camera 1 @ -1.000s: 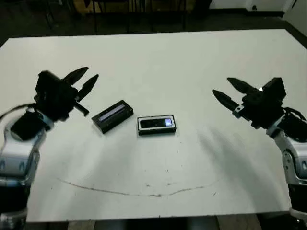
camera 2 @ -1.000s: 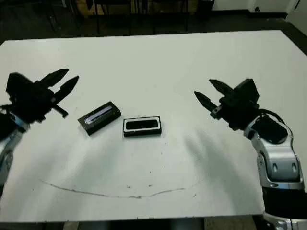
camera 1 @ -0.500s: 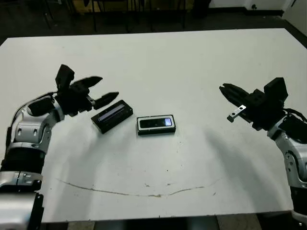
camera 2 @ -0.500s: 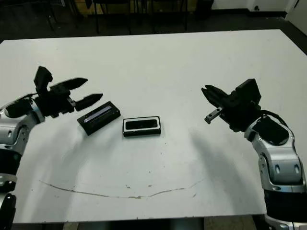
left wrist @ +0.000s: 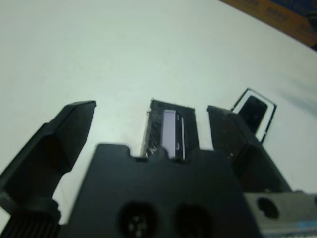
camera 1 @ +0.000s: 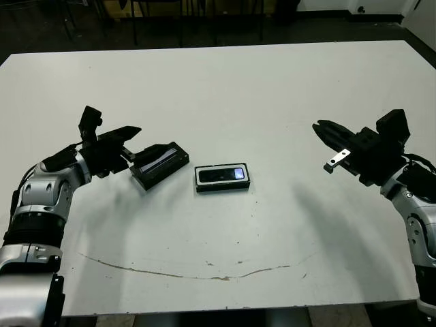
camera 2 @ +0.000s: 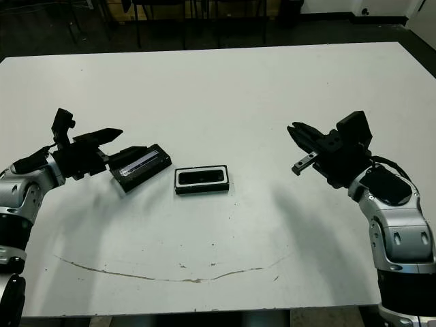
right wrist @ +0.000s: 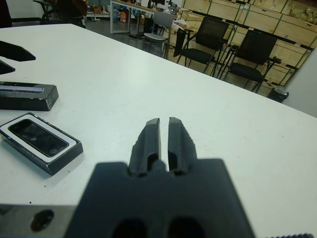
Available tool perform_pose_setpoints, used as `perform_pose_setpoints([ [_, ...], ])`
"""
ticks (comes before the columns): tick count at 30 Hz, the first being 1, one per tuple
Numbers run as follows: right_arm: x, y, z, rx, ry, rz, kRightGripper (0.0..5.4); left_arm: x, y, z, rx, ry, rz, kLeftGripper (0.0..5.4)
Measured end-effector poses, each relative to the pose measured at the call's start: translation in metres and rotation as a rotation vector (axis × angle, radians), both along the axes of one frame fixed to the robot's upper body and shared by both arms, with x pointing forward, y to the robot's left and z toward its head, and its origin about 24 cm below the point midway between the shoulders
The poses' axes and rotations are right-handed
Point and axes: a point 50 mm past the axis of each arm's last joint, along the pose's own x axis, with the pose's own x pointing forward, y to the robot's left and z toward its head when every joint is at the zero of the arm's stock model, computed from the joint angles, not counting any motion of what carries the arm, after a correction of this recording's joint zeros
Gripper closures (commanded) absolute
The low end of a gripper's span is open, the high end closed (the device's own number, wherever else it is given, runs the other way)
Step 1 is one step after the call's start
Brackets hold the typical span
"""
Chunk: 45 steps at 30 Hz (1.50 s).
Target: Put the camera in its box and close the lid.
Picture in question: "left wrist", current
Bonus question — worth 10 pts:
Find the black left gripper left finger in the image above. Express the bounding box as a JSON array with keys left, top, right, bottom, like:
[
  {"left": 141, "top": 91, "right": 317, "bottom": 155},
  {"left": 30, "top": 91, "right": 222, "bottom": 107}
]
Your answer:
[{"left": 0, "top": 100, "right": 97, "bottom": 238}]

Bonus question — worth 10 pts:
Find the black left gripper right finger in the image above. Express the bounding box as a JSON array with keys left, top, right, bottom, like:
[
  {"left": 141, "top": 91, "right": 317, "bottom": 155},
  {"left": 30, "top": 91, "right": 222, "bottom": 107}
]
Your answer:
[{"left": 207, "top": 105, "right": 293, "bottom": 194}]

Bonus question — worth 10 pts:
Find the black box lid with window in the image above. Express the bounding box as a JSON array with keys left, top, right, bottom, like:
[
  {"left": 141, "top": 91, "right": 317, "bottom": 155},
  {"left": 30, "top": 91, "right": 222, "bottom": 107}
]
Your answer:
[{"left": 140, "top": 99, "right": 200, "bottom": 161}]

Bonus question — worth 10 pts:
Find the black box base white insert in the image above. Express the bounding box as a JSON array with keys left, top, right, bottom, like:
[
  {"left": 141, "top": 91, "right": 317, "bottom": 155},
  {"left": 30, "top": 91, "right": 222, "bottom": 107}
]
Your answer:
[{"left": 231, "top": 87, "right": 278, "bottom": 143}]

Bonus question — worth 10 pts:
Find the large brown cardboard box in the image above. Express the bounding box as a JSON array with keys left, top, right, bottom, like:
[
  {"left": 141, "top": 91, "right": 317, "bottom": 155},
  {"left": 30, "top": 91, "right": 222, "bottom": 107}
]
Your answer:
[{"left": 219, "top": 0, "right": 317, "bottom": 53}]

